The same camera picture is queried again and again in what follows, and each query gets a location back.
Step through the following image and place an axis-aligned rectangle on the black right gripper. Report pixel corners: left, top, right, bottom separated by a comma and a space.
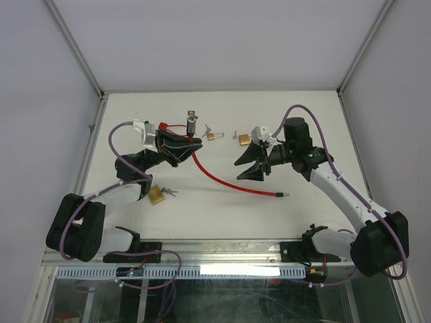
234, 139, 294, 182

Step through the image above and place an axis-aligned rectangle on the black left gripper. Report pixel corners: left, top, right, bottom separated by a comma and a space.
137, 129, 202, 171

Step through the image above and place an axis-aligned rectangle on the red thin-cable padlock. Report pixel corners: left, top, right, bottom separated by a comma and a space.
158, 122, 186, 131

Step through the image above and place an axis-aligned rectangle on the thick red cable lock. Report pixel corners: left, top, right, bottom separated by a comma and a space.
185, 110, 290, 199

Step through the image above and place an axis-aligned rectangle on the medium brass padlock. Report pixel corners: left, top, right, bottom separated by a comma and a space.
238, 134, 252, 146

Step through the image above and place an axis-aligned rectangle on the small brass long-shackle padlock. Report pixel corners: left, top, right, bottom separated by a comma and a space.
201, 124, 224, 141

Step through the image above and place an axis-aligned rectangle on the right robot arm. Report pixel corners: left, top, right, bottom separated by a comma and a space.
234, 117, 409, 277

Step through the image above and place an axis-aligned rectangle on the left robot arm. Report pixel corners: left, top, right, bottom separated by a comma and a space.
46, 130, 203, 262

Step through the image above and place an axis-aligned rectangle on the large brass padlock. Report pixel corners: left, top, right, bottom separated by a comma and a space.
147, 185, 178, 205

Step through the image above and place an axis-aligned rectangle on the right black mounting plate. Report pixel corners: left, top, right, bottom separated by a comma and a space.
279, 241, 341, 266

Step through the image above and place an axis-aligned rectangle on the black mounting plate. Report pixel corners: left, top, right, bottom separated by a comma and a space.
102, 242, 162, 264
279, 241, 341, 266

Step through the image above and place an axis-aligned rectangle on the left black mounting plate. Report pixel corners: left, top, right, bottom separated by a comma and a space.
102, 242, 162, 264

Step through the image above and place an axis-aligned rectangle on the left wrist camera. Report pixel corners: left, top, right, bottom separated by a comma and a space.
132, 120, 158, 152

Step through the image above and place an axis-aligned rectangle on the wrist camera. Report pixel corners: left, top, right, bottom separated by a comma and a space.
251, 126, 279, 149
132, 120, 158, 152

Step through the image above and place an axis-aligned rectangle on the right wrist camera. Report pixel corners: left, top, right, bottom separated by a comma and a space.
251, 126, 279, 149

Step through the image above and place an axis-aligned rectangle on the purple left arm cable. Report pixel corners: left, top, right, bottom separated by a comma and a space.
59, 120, 152, 260

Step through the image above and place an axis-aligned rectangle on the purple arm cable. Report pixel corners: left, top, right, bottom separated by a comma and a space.
272, 104, 410, 289
59, 120, 152, 260

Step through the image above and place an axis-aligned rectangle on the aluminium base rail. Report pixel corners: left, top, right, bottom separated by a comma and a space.
42, 238, 408, 268

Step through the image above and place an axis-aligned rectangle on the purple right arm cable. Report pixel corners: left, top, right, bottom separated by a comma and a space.
272, 104, 410, 289

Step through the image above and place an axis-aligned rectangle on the right aluminium frame post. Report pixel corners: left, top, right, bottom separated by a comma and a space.
337, 0, 397, 98

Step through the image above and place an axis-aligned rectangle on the aluminium frame post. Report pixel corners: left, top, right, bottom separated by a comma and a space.
42, 0, 104, 100
337, 0, 397, 98

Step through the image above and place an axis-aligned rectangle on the white slotted cable duct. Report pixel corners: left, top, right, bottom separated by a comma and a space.
56, 264, 306, 281

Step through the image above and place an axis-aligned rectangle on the left aluminium frame post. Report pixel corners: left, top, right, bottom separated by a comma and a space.
42, 0, 104, 100

